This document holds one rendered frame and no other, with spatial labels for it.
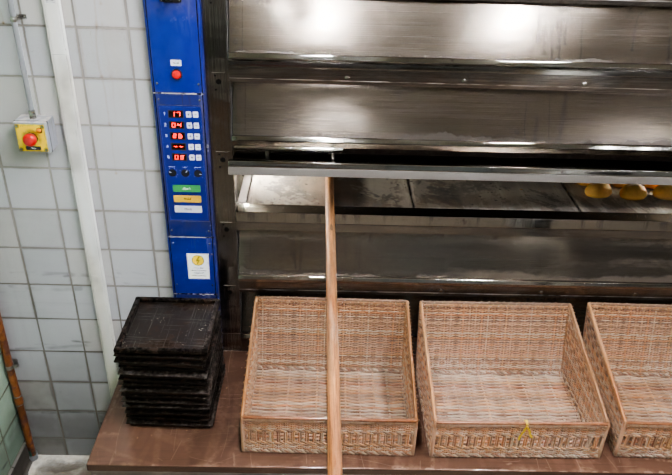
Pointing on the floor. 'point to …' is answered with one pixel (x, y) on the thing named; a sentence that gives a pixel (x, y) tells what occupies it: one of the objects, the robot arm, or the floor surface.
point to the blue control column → (170, 40)
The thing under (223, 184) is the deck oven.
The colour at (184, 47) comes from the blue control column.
